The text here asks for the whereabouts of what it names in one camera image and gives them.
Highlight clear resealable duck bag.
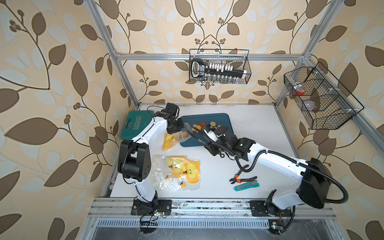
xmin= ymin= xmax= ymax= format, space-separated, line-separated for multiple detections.
xmin=162 ymin=131 xmax=191 ymax=151

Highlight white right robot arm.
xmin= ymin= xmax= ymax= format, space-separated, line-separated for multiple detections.
xmin=199 ymin=126 xmax=338 ymax=215

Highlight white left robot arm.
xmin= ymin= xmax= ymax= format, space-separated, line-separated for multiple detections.
xmin=117 ymin=103 xmax=184 ymax=203

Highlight dark blue tray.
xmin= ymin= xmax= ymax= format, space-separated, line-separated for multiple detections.
xmin=181 ymin=113 xmax=233 ymax=148

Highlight orange black pliers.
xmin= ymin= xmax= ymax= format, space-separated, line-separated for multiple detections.
xmin=229 ymin=164 xmax=258 ymax=184

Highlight green plastic tool case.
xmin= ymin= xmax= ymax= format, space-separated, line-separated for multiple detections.
xmin=121 ymin=110 xmax=154 ymax=140

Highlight stack of duck bags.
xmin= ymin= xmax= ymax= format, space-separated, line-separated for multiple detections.
xmin=151 ymin=155 xmax=201 ymax=192

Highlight teal utility knife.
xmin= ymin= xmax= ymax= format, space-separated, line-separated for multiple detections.
xmin=234 ymin=181 xmax=260 ymax=192

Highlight black socket set holder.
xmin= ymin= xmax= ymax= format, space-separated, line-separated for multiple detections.
xmin=189 ymin=59 xmax=250 ymax=79

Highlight red item in basket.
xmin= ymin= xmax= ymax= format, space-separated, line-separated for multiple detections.
xmin=294 ymin=87 xmax=306 ymax=96

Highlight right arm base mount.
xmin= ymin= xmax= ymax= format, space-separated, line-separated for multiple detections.
xmin=249 ymin=197 xmax=296 ymax=236

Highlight black wire basket back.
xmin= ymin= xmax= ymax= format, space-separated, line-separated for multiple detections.
xmin=189 ymin=49 xmax=252 ymax=85

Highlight black wire basket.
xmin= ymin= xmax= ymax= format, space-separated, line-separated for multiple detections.
xmin=189 ymin=49 xmax=252 ymax=85
xmin=284 ymin=62 xmax=364 ymax=130

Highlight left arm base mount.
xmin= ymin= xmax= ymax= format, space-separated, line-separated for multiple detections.
xmin=131 ymin=194 xmax=172 ymax=234

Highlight black wire basket right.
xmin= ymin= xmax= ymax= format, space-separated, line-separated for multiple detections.
xmin=284 ymin=62 xmax=364 ymax=130

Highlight black corrugated cable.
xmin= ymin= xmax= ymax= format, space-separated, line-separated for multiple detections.
xmin=233 ymin=149 xmax=349 ymax=205

